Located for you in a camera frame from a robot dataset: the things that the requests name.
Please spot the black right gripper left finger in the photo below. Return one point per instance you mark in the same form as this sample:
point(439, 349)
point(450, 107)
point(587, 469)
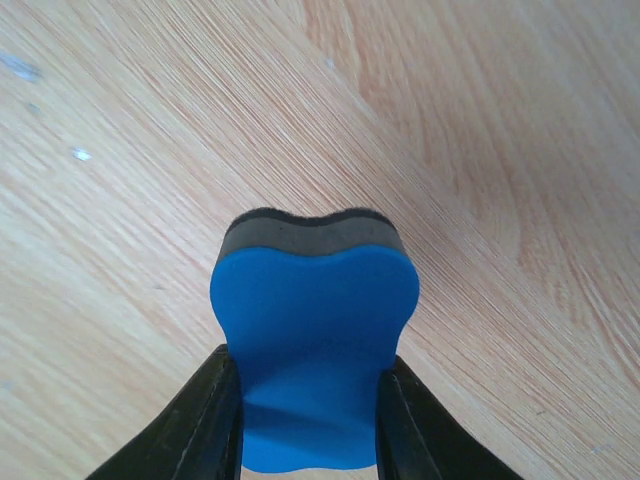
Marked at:
point(198, 435)

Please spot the blue whiteboard eraser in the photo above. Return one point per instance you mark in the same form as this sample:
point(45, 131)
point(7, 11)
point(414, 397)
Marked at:
point(312, 309)

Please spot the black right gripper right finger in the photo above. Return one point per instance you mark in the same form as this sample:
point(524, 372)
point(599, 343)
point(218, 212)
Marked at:
point(418, 439)

